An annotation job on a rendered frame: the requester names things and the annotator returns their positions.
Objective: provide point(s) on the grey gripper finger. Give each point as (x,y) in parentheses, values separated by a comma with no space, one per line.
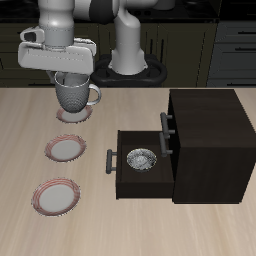
(52,76)
(72,80)

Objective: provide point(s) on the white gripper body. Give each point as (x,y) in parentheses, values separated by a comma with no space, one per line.
(56,58)

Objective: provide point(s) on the grey porcelain mug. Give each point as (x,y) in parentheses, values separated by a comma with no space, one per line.
(74,98)

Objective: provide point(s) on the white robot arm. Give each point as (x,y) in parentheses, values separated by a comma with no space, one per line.
(128,43)

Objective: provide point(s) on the dark wooden cabinet drawer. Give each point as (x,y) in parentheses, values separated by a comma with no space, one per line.
(146,186)

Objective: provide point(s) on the dark wooden cabinet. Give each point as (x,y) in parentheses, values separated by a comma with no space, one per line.
(213,146)

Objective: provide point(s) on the red rimmed white plate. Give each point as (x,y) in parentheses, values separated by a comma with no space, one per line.
(56,197)
(85,115)
(65,148)

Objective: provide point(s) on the small fluted glass dish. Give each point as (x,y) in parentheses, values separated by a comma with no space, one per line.
(141,160)

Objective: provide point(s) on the dark kitchen cupboards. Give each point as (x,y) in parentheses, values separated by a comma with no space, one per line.
(180,50)

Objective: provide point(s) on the grey kitchen drawer unit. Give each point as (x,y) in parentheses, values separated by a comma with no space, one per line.
(233,53)

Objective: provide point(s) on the flat black base plate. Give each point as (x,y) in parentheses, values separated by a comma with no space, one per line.
(156,75)

